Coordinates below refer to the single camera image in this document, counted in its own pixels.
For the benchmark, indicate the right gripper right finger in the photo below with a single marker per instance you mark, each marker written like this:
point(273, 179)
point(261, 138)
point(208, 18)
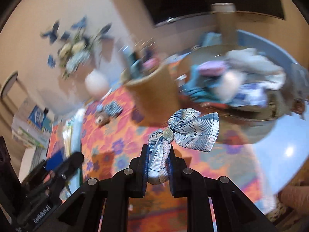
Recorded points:
point(214, 205)

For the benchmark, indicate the purple tissue pack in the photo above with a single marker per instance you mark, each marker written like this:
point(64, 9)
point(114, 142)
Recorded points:
point(212, 68)

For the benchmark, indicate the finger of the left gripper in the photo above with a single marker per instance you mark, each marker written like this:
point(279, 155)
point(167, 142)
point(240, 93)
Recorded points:
point(69, 167)
point(37, 175)

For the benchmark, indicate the floral orange tablecloth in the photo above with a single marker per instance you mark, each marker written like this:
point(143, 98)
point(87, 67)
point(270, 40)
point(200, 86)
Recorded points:
point(112, 131)

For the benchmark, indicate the stack of books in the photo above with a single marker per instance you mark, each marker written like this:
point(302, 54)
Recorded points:
point(21, 127)

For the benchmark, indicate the blue cover book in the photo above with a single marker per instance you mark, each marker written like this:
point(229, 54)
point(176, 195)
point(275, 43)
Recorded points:
point(38, 118)

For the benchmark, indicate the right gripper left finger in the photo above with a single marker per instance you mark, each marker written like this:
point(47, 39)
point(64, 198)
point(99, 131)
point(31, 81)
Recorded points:
point(102, 205)

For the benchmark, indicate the brown plush bear head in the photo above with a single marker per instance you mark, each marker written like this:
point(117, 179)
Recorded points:
point(102, 119)

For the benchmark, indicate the cotton swab packet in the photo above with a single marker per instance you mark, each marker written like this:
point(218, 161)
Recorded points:
point(71, 130)

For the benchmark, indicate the white ribbed vase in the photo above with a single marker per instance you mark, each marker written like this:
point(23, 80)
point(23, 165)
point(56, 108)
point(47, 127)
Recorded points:
point(97, 84)

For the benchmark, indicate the blue plush bunny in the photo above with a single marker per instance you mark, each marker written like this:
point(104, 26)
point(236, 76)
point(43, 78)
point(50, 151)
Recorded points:
point(249, 77)

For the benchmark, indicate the blue plaid bow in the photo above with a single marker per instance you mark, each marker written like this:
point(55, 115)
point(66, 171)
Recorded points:
point(188, 129)

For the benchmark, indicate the woven storage basket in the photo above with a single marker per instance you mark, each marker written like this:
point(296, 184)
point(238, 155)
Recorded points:
point(195, 91)

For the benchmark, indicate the blue white artificial flowers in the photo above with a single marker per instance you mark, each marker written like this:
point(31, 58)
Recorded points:
point(77, 46)

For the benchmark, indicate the white desk lamp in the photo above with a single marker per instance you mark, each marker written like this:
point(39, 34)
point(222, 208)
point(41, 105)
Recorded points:
point(8, 84)

